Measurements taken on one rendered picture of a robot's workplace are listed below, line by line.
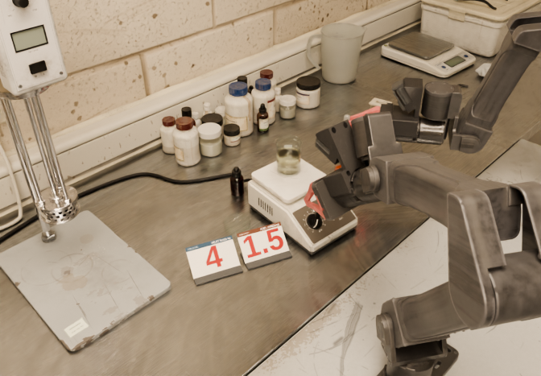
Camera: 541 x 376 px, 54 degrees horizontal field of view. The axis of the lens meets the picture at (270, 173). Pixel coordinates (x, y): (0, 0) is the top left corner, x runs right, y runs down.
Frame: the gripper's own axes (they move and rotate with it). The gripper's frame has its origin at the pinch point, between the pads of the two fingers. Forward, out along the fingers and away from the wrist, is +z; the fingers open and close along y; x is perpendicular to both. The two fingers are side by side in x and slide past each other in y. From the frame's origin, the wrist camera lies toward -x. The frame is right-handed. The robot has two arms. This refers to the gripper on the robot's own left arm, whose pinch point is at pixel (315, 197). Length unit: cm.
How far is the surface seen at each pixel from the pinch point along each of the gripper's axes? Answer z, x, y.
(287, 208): 9.2, 0.6, 0.7
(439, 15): 41, -29, -104
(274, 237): 11.3, 4.7, 4.9
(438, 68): 33, -13, -83
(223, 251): 13.5, 2.7, 14.7
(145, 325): 11.9, 7.1, 33.4
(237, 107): 35.9, -23.9, -13.5
